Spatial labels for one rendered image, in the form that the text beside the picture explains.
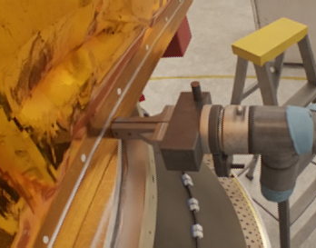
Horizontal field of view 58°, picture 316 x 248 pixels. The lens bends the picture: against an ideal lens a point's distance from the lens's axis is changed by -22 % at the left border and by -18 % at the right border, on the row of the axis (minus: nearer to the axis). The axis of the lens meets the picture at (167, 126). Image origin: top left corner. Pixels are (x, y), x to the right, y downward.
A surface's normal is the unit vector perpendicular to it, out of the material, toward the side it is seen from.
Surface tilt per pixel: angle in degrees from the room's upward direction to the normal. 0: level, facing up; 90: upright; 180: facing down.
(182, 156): 90
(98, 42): 67
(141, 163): 0
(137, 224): 0
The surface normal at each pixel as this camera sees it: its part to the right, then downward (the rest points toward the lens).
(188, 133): -0.22, -0.74
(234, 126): -0.33, -0.11
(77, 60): 0.68, -0.26
